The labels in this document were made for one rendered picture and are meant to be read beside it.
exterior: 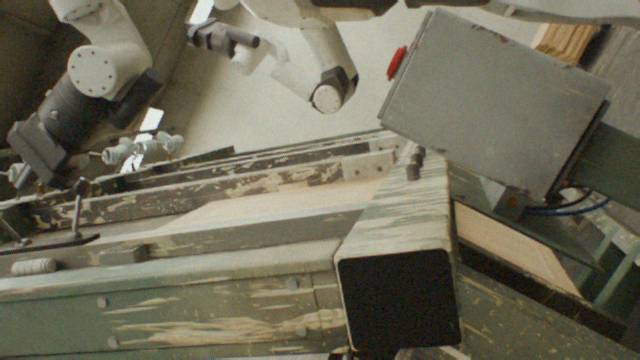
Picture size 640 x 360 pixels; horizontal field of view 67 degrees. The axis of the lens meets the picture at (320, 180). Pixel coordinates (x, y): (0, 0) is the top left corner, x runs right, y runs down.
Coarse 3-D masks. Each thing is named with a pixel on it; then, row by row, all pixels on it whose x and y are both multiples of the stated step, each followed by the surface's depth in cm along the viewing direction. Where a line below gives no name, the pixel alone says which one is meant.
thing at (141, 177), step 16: (128, 144) 187; (336, 144) 169; (352, 144) 162; (368, 144) 161; (384, 144) 159; (400, 144) 158; (256, 160) 171; (272, 160) 170; (288, 160) 168; (304, 160) 167; (320, 160) 166; (112, 176) 185; (128, 176) 186; (144, 176) 186; (160, 176) 183; (176, 176) 180; (192, 176) 179; (208, 176) 177
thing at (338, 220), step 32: (224, 224) 82; (256, 224) 79; (288, 224) 78; (320, 224) 76; (352, 224) 75; (0, 256) 94; (32, 256) 92; (64, 256) 90; (96, 256) 88; (160, 256) 85
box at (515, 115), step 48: (432, 48) 44; (480, 48) 43; (528, 48) 42; (432, 96) 45; (480, 96) 44; (528, 96) 43; (576, 96) 42; (432, 144) 46; (480, 144) 45; (528, 144) 44; (576, 144) 45; (528, 192) 44
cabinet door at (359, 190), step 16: (384, 176) 114; (272, 192) 123; (288, 192) 118; (304, 192) 115; (320, 192) 111; (336, 192) 107; (352, 192) 103; (368, 192) 98; (208, 208) 117; (224, 208) 115; (240, 208) 110; (256, 208) 106; (272, 208) 103; (288, 208) 99; (304, 208) 96; (176, 224) 104; (192, 224) 102
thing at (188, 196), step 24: (288, 168) 121; (312, 168) 120; (336, 168) 118; (360, 168) 117; (384, 168) 115; (144, 192) 133; (168, 192) 131; (192, 192) 129; (216, 192) 127; (240, 192) 126; (264, 192) 124; (48, 216) 142; (72, 216) 140; (96, 216) 138; (120, 216) 136; (144, 216) 134
